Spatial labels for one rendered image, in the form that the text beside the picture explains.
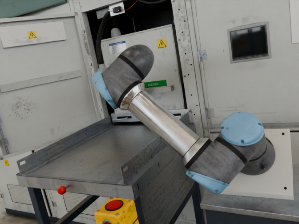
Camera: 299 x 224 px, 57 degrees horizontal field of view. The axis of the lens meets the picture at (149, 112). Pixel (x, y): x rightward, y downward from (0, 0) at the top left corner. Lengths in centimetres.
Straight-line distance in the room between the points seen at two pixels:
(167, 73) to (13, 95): 87
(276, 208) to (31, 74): 140
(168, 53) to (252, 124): 83
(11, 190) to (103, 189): 192
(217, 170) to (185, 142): 12
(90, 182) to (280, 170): 67
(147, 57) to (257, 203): 59
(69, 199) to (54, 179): 115
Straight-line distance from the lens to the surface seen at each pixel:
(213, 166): 82
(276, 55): 136
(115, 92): 88
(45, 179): 125
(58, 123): 178
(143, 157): 108
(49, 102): 175
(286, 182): 101
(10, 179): 283
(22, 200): 284
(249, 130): 83
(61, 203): 244
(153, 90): 158
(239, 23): 137
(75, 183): 113
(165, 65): 156
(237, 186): 102
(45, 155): 144
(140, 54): 91
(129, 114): 173
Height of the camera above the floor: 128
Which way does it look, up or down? 12 degrees down
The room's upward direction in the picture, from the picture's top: 10 degrees counter-clockwise
